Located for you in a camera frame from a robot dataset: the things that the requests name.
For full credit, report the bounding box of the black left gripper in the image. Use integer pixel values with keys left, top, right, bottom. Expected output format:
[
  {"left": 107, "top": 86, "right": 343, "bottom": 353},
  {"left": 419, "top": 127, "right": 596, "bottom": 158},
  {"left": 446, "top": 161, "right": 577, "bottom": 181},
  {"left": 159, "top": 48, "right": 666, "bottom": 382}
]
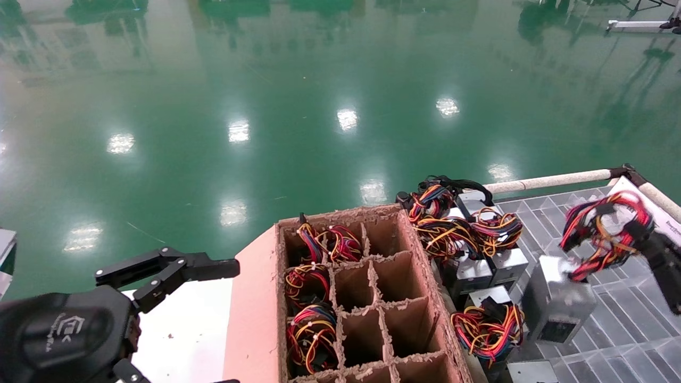
[{"left": 0, "top": 247, "right": 240, "bottom": 383}]

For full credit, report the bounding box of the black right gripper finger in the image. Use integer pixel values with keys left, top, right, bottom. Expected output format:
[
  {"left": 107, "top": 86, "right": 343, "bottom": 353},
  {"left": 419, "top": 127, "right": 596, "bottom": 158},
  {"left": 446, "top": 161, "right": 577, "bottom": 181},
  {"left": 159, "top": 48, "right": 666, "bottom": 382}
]
[
  {"left": 646, "top": 250, "right": 681, "bottom": 314},
  {"left": 627, "top": 221, "right": 681, "bottom": 261}
]

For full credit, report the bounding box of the silver power supply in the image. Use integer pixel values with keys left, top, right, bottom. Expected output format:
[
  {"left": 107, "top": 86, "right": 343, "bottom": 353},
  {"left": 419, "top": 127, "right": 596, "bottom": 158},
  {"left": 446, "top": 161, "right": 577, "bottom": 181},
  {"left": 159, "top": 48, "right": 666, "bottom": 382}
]
[
  {"left": 523, "top": 190, "right": 656, "bottom": 344},
  {"left": 451, "top": 286, "right": 526, "bottom": 370},
  {"left": 471, "top": 207, "right": 529, "bottom": 290},
  {"left": 286, "top": 303, "right": 339, "bottom": 374},
  {"left": 415, "top": 215, "right": 494, "bottom": 298}
]

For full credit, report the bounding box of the white sign with Chinese text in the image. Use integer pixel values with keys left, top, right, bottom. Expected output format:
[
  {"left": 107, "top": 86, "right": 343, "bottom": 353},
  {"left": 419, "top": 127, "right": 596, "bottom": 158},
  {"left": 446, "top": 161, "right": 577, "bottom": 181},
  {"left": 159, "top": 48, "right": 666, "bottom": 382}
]
[{"left": 609, "top": 177, "right": 681, "bottom": 243}]

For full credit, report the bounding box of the clear plastic grid tray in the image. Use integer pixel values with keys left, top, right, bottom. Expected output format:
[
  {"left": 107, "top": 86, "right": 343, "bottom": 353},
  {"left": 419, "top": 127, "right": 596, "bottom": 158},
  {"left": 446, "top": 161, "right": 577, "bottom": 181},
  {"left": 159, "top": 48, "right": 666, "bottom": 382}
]
[{"left": 495, "top": 186, "right": 681, "bottom": 383}]

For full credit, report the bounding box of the brown cardboard divider box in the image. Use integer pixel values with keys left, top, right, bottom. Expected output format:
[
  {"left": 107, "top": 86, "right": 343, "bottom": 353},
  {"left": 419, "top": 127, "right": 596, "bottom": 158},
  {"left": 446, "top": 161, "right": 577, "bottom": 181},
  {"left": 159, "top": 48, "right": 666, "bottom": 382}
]
[{"left": 223, "top": 205, "right": 474, "bottom": 383}]

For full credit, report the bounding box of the grey white box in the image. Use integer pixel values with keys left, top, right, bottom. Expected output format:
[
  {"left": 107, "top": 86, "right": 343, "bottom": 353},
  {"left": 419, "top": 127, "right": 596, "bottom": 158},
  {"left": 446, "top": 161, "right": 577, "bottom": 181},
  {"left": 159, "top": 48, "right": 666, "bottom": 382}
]
[{"left": 0, "top": 229, "right": 17, "bottom": 298}]

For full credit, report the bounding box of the silver metal box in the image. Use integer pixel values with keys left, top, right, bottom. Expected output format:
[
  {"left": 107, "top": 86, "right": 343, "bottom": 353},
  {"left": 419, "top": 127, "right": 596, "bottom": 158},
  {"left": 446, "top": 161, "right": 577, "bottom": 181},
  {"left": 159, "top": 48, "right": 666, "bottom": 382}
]
[{"left": 505, "top": 360, "right": 559, "bottom": 383}]

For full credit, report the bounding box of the white metal base bar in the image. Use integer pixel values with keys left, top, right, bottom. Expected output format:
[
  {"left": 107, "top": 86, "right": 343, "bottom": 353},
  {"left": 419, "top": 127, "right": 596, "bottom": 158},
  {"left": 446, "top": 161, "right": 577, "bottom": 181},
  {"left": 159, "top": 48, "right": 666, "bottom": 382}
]
[{"left": 607, "top": 19, "right": 672, "bottom": 34}]

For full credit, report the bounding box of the white padded tube frame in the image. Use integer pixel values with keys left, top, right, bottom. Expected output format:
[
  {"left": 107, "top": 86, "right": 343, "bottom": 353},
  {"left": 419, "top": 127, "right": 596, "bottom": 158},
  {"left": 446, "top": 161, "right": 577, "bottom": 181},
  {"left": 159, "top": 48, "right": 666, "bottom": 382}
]
[{"left": 484, "top": 164, "right": 681, "bottom": 223}]

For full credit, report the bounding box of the wire bundle middle-left cell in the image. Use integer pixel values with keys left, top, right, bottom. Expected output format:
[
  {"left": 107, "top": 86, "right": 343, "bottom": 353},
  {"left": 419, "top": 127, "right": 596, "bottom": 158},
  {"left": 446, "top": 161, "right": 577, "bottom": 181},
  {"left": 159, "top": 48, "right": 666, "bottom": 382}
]
[{"left": 285, "top": 264, "right": 333, "bottom": 305}]

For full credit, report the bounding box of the wire bundle top-left cell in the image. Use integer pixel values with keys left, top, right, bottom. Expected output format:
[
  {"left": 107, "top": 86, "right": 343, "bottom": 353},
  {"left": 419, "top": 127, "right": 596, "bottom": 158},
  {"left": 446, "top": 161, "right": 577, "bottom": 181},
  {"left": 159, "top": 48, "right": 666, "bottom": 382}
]
[
  {"left": 297, "top": 213, "right": 327, "bottom": 264},
  {"left": 325, "top": 224, "right": 364, "bottom": 263}
]

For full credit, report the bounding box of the power supply with black cable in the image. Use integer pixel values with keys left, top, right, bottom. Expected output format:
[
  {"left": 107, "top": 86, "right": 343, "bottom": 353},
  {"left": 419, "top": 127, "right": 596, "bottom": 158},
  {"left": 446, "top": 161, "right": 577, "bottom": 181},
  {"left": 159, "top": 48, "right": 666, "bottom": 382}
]
[{"left": 396, "top": 175, "right": 496, "bottom": 224}]

